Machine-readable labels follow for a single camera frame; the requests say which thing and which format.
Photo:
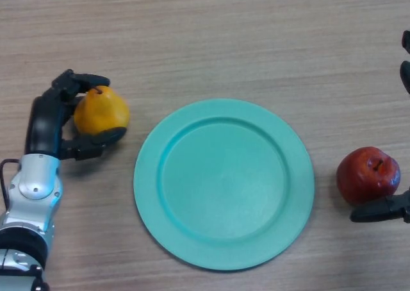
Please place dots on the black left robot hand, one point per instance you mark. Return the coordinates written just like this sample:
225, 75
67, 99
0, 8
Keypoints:
43, 127

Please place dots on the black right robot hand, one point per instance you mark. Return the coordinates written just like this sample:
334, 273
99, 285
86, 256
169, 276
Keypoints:
374, 212

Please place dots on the yellow pear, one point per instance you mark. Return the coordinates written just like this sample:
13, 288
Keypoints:
102, 111

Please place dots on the green round plate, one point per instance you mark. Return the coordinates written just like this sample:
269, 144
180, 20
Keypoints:
224, 186

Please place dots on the red apple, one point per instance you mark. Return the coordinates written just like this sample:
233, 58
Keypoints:
358, 175

